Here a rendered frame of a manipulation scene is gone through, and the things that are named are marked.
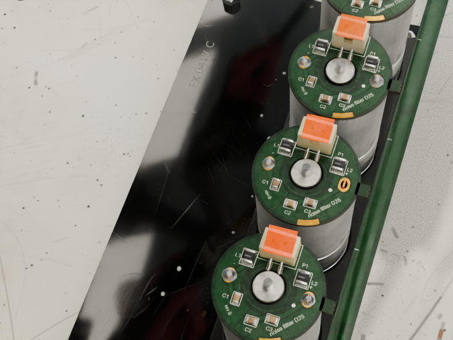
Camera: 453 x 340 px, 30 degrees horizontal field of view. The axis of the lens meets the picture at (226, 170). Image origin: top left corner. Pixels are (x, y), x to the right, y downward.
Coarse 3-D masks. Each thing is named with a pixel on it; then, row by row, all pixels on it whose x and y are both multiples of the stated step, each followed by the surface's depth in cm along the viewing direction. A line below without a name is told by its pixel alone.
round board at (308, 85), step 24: (312, 48) 21; (336, 48) 21; (288, 72) 20; (312, 72) 20; (360, 72) 20; (384, 72) 20; (312, 96) 20; (336, 96) 20; (360, 96) 20; (384, 96) 20
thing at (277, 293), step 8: (264, 272) 18; (272, 272) 18; (256, 280) 18; (272, 280) 18; (280, 280) 18; (256, 288) 18; (272, 288) 18; (280, 288) 18; (256, 296) 18; (264, 296) 18; (272, 296) 18; (280, 296) 18; (264, 304) 18; (272, 304) 18; (320, 320) 21; (224, 328) 19; (312, 328) 19; (232, 336) 19; (304, 336) 19; (312, 336) 20
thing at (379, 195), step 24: (432, 0) 21; (432, 24) 21; (432, 48) 20; (408, 72) 20; (408, 96) 20; (408, 120) 20; (384, 144) 20; (384, 168) 19; (360, 192) 19; (384, 192) 19; (384, 216) 19; (360, 240) 19; (360, 264) 18; (360, 288) 18; (336, 312) 18; (336, 336) 18
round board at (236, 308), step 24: (240, 240) 19; (216, 264) 19; (240, 264) 19; (264, 264) 19; (312, 264) 19; (216, 288) 18; (240, 288) 18; (288, 288) 18; (312, 288) 18; (216, 312) 18; (240, 312) 18; (264, 312) 18; (288, 312) 18; (312, 312) 18; (240, 336) 18; (264, 336) 18; (288, 336) 18
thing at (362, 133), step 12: (336, 60) 20; (348, 60) 20; (324, 72) 21; (336, 72) 20; (348, 72) 20; (336, 84) 20; (300, 108) 21; (300, 120) 21; (336, 120) 20; (348, 120) 20; (360, 120) 20; (372, 120) 21; (336, 132) 21; (348, 132) 21; (360, 132) 21; (372, 132) 22; (360, 144) 22; (372, 144) 22; (360, 156) 22; (372, 156) 23
